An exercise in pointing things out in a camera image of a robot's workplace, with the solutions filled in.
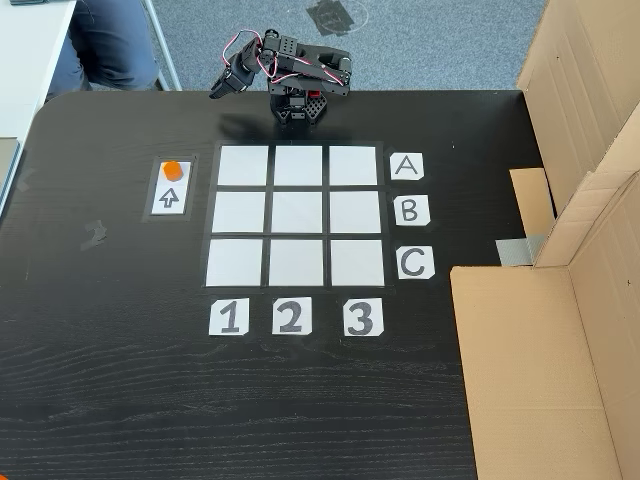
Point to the round orange token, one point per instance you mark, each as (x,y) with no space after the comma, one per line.
(172,171)

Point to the white nine-square grid sheet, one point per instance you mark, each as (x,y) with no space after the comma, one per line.
(297,212)

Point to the white table leg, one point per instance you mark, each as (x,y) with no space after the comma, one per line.
(162,47)

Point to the person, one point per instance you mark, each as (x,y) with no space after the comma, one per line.
(107,45)

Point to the white arrow paper sheet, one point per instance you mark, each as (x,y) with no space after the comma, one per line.
(170,199)

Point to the white side table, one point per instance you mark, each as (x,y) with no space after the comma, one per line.
(30,55)

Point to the clear tape scraps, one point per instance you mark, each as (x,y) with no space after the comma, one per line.
(94,236)

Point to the paper sheet letter B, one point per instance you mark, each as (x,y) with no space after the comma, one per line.
(412,210)

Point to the paper sheet number 2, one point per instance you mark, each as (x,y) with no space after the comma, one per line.
(291,315)

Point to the paper sheet letter C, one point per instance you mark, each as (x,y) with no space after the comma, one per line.
(415,262)

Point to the paper sheet number 3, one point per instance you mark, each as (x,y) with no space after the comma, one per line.
(363,317)

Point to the cardboard panel with small flap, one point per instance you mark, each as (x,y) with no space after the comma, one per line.
(580,90)

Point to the cardboard panel with large flap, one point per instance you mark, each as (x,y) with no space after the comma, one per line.
(530,375)

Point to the grey duct tape strip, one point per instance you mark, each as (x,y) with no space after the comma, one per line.
(520,250)

